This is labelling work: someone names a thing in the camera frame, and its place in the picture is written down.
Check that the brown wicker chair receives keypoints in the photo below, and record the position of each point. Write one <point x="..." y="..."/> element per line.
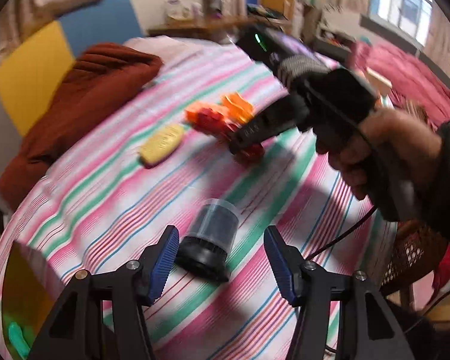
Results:
<point x="412" y="255"/>

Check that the teal toy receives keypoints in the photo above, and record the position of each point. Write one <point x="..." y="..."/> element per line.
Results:
<point x="18" y="339"/>

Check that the yellow oval bar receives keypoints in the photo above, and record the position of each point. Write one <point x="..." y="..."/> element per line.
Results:
<point x="161" y="144"/>

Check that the window with metal bars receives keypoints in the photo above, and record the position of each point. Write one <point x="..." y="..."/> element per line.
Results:
<point x="401" y="3"/>

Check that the gold metal tin box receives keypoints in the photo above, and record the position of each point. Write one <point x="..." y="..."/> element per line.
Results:
<point x="26" y="288"/>

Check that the black cylinder with clear cover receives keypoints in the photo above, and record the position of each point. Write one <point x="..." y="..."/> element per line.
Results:
<point x="210" y="240"/>

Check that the red toy block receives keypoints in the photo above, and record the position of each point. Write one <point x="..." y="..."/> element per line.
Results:
<point x="208" y="122"/>

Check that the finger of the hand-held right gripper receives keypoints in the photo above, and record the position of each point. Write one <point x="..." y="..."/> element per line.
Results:
<point x="255" y="129"/>

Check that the wooden bedside desk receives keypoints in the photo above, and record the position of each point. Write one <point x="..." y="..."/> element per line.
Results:
<point x="210" y="24"/>

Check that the red toy piece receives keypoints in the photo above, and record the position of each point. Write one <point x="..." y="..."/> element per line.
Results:
<point x="251" y="153"/>

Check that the red bed cover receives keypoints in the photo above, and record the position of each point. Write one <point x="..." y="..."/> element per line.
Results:
<point x="408" y="71"/>

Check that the orange toy block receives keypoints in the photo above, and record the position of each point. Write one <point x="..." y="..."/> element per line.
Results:
<point x="238" y="107"/>

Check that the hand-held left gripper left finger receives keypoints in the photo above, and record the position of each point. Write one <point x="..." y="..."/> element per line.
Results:
<point x="165" y="262"/>

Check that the pale pink bed sheet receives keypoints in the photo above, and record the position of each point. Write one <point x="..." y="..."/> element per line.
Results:
<point x="165" y="47"/>

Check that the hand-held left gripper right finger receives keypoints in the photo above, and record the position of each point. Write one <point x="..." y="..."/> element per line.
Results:
<point x="281" y="266"/>

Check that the person's right hand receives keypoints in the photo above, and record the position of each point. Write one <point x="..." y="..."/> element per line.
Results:
<point x="408" y="138"/>

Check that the cardboard box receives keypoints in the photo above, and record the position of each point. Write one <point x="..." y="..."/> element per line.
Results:
<point x="275" y="7"/>

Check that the red cloth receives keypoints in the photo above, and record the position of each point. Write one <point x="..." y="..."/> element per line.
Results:
<point x="444" y="270"/>

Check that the grey yellow blue headboard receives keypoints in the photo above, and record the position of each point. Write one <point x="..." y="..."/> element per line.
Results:
<point x="30" y="71"/>

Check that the maroon quilt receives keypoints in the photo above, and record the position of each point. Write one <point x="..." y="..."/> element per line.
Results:
<point x="78" y="101"/>

